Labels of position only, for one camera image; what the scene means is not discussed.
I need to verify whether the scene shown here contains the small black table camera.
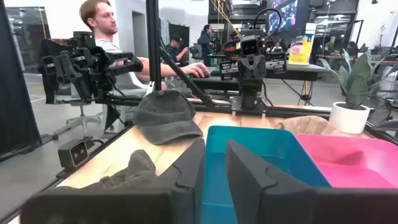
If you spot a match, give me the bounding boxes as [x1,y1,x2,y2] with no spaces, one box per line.
[57,139,90,171]

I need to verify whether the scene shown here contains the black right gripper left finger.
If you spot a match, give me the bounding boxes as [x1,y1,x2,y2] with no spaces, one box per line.
[157,138,206,224]

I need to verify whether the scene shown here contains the large wall screen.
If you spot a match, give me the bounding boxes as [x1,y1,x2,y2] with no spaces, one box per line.
[267,0,301,34]

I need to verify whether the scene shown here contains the white office chair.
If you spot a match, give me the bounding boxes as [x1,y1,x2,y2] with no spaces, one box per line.
[52,71,153,139]

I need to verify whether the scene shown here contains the green leafy plant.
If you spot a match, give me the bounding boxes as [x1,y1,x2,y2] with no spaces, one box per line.
[318,48,379,110]

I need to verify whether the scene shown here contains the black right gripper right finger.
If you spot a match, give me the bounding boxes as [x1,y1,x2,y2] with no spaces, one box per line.
[226,139,318,224]

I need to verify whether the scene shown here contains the black aluminium table frame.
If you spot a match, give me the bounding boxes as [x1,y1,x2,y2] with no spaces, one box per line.
[93,0,398,147]

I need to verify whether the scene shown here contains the blue plastic bin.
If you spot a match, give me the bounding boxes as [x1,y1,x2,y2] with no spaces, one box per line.
[201,125,332,224]

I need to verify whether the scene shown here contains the tan baseball cap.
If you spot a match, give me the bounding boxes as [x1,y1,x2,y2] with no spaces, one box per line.
[274,115,335,136]

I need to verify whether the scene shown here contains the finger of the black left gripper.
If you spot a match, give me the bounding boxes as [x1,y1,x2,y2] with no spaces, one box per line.
[238,54,253,82]
[252,54,267,82]

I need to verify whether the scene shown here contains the black curtain panel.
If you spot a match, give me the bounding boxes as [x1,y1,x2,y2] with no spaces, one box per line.
[0,0,43,158]

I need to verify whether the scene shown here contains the white plant pot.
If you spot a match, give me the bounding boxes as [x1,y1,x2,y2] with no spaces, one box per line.
[328,101,371,134]

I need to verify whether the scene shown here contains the black computer mouse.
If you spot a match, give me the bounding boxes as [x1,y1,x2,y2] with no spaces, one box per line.
[188,70,211,79]

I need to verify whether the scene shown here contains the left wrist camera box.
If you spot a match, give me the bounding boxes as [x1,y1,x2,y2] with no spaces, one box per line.
[240,35,260,57]

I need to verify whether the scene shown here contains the yellow white canister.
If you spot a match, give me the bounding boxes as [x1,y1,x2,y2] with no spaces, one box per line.
[288,22,317,66]

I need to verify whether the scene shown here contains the black desk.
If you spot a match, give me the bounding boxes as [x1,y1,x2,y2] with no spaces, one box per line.
[189,74,242,93]
[264,63,330,82]

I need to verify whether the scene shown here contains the dark grey baseball cap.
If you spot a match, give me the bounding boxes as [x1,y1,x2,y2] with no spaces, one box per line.
[58,149,175,191]
[132,90,205,146]

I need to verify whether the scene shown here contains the person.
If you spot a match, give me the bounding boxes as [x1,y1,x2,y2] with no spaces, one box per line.
[164,33,190,67]
[78,0,210,91]
[197,24,216,67]

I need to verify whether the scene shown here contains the pink plastic bin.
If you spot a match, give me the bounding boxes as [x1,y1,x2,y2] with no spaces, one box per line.
[295,133,398,190]

